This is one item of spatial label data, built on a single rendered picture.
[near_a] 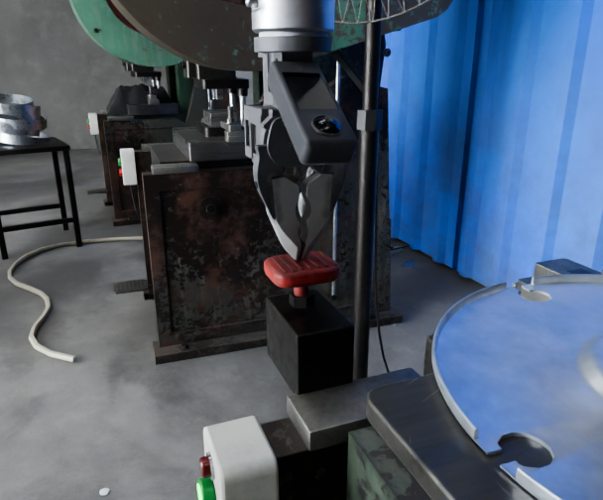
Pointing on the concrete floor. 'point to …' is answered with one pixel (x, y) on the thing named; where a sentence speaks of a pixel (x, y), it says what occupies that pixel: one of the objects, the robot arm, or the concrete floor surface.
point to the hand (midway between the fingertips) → (301, 250)
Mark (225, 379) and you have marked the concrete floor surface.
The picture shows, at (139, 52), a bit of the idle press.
